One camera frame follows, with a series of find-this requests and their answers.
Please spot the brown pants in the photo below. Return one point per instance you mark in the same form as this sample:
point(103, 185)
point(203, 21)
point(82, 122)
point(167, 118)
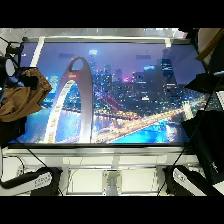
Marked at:
point(23, 100)

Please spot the silver frame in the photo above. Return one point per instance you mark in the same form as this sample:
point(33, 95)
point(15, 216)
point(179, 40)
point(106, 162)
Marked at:
point(112, 182)

